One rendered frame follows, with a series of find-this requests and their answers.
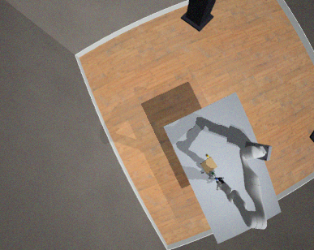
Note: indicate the tan square mat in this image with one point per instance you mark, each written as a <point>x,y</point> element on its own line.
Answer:
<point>209,165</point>

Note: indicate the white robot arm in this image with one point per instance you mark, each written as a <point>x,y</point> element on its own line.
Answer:
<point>253,219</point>

